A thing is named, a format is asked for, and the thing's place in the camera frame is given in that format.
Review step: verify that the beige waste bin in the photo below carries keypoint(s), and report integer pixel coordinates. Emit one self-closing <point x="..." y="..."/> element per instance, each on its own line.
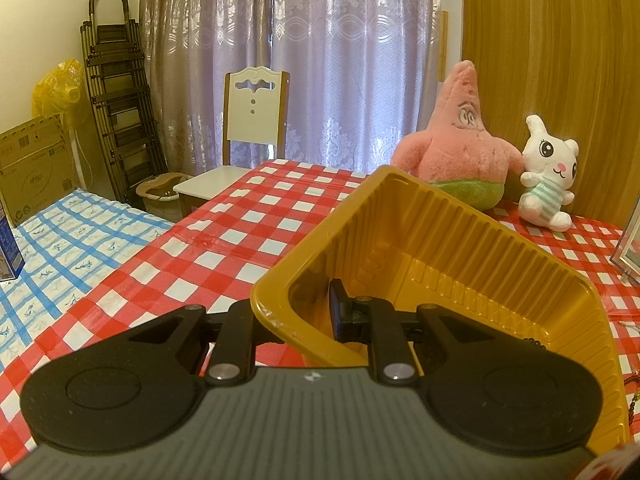
<point x="160" y="195"/>

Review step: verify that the glass sand art frame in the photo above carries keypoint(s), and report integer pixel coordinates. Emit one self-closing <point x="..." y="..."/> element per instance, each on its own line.
<point x="631" y="245"/>

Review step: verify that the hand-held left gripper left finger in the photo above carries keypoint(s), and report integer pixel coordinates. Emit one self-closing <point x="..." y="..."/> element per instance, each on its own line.
<point x="240" y="330"/>

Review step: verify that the yellow plastic bag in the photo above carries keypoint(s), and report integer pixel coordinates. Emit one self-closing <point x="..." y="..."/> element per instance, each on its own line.
<point x="55" y="90"/>

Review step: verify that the pink star plush toy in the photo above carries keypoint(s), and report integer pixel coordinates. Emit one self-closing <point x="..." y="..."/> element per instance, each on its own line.
<point x="460" y="160"/>

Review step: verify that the yellow plastic tray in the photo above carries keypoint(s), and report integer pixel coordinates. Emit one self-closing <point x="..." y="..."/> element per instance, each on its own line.
<point x="475" y="240"/>

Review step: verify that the wooden wardrobe panel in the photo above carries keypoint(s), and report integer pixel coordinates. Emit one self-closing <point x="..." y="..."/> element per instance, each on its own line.
<point x="550" y="35"/>

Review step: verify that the blue checked cloth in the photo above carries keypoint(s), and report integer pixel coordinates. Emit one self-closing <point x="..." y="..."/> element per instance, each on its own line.
<point x="75" y="240"/>

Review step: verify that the blue carton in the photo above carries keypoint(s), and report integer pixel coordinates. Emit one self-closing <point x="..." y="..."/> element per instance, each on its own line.
<point x="10" y="255"/>

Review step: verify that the red white patterned clothing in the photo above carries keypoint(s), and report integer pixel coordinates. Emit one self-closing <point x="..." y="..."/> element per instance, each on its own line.
<point x="615" y="467"/>

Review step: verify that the white wooden chair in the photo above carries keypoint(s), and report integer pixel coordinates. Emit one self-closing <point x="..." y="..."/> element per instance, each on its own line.
<point x="255" y="120"/>

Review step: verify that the white bunny plush toy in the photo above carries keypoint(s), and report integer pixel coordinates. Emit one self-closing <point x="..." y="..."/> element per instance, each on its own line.
<point x="542" y="195"/>

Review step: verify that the lilac patterned curtain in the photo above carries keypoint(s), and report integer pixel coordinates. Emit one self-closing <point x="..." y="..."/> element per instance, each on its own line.
<point x="325" y="60"/>

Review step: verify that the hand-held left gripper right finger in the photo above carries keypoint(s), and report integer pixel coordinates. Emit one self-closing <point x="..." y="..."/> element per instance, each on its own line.
<point x="340" y="315"/>

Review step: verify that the cardboard box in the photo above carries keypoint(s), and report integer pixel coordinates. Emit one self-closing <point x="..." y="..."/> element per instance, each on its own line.
<point x="35" y="160"/>

